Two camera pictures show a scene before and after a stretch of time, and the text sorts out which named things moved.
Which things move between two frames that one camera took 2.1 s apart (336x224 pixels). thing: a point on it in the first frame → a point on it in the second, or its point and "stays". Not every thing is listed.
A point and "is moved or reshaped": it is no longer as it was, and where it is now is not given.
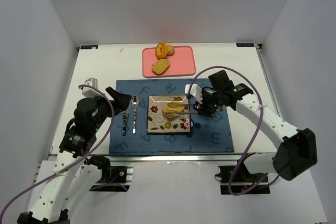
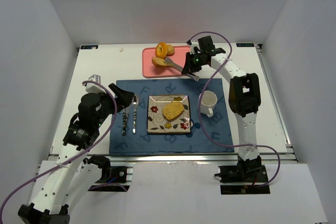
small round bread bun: [170, 50] stays
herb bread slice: [159, 66] is moved or reshaped
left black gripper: [109, 103] stays
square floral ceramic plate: [157, 122] stays
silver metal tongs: [184, 112] → [168, 62]
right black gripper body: [203, 105] → [190, 61]
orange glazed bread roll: [161, 50] stays
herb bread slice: [166, 107] is moved or reshaped
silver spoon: [135, 100] stays
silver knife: [125, 117] stays
